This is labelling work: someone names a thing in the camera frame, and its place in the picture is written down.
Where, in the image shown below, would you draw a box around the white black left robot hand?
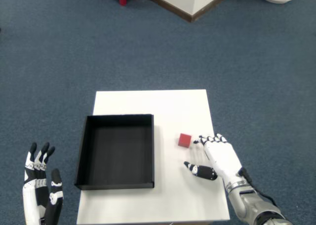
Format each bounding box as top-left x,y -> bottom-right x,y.
22,142 -> 64,225

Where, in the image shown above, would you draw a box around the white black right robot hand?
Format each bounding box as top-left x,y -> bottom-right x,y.
184,133 -> 250,191

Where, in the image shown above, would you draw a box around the white column with brown skirting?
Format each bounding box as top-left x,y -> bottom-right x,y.
138,0 -> 237,23

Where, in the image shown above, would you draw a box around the black open box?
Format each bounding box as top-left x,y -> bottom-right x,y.
74,114 -> 155,190

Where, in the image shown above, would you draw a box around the white square table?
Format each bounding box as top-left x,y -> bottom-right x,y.
77,90 -> 231,225

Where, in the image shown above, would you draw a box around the red cube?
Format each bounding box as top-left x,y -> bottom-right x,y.
177,133 -> 193,148

